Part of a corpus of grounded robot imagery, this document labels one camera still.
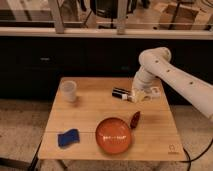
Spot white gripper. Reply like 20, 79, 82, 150
131, 86, 161, 103

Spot clear plastic bottle white cap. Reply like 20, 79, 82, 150
122, 91, 149, 103

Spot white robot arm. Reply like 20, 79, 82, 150
132, 47, 213, 122

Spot dark red chili pepper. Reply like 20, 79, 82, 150
130, 111, 141, 129

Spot black rectangular box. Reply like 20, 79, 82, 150
112, 87, 130, 100

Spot orange round plate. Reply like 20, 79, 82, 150
95, 117, 132, 154

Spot wooden folding table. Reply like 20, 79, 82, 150
38, 77, 185, 161

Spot white plastic cup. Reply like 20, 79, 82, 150
59, 81, 77, 102

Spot blue sponge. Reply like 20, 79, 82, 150
58, 129, 80, 147

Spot cardboard box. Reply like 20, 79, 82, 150
159, 4, 198, 30

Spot black office chair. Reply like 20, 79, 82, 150
84, 0, 137, 29

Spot black cable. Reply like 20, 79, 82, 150
181, 138, 213, 171

